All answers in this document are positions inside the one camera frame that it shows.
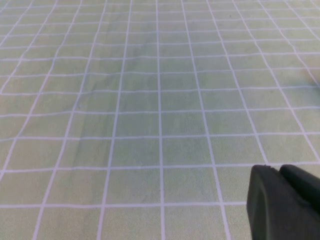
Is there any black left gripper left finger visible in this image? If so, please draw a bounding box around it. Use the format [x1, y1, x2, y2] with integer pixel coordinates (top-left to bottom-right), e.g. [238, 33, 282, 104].
[246, 164, 320, 240]

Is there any green checked tablecloth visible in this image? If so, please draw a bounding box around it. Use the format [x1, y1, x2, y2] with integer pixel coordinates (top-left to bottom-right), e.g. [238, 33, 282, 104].
[0, 0, 320, 240]

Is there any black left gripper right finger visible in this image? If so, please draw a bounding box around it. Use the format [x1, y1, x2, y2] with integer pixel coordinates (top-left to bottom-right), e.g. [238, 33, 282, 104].
[278, 163, 320, 214]

